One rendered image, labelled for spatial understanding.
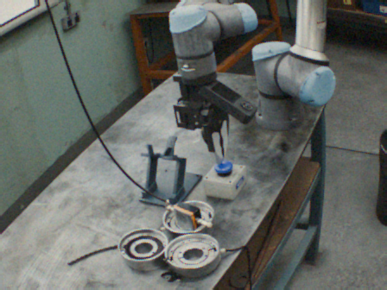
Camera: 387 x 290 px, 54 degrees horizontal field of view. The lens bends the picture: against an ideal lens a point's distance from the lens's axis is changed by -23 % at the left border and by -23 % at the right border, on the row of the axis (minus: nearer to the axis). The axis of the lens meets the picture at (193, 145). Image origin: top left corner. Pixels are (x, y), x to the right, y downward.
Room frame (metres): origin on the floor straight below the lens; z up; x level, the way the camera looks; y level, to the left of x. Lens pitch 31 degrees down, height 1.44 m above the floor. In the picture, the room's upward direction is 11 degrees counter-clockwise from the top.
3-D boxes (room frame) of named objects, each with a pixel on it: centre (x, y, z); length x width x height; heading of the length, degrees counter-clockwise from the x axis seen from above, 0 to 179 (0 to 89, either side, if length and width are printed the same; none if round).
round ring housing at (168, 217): (0.74, 0.04, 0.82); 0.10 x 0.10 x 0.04
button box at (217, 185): (0.87, -0.06, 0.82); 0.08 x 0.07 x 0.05; 145
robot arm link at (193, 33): (0.87, -0.04, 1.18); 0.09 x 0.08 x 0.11; 117
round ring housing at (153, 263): (0.67, 0.14, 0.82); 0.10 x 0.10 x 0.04
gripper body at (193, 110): (0.88, -0.03, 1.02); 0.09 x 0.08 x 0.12; 55
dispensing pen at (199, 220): (0.71, 0.02, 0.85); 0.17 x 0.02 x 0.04; 43
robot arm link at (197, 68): (0.87, -0.03, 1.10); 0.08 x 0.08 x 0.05
